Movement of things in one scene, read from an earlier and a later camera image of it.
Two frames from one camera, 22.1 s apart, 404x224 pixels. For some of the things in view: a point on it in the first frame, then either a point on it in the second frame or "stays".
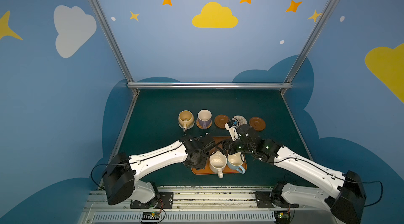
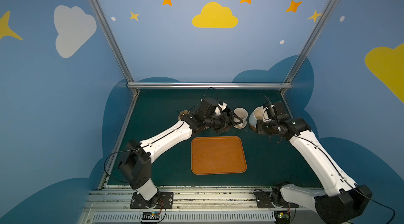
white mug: (218, 162) to (243, 114)
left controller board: (150, 215) stays
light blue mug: (235, 161) to (258, 114)
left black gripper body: (208, 143) to (225, 121)
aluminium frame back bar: (210, 85) stays
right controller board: (282, 217) stays
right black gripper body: (230, 145) to (263, 127)
